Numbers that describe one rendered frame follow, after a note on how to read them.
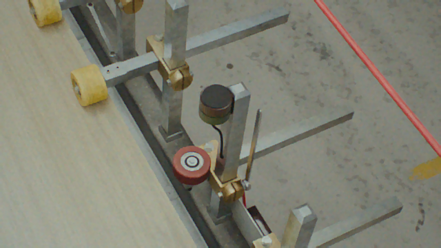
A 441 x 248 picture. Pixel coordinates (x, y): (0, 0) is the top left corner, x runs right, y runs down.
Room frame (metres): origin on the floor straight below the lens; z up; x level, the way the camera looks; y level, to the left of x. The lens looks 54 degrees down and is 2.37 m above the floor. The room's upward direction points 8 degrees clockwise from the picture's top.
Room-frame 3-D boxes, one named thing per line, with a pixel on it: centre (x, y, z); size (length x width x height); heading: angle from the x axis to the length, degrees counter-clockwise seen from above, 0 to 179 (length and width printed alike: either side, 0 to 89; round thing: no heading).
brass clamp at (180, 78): (1.19, 0.13, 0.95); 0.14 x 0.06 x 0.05; 35
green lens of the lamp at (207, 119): (0.94, 0.02, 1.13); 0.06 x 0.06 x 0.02
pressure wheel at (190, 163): (0.96, 0.05, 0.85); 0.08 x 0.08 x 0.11
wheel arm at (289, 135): (1.07, -0.11, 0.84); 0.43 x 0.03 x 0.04; 125
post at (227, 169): (0.96, -0.02, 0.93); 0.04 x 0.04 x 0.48; 35
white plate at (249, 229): (0.95, -0.06, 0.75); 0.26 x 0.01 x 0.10; 35
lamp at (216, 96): (0.94, 0.01, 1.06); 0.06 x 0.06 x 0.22; 35
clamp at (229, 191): (0.98, -0.01, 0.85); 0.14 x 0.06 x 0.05; 35
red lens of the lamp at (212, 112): (0.94, 0.02, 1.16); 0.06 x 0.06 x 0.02
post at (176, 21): (1.17, 0.12, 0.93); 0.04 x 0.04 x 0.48; 35
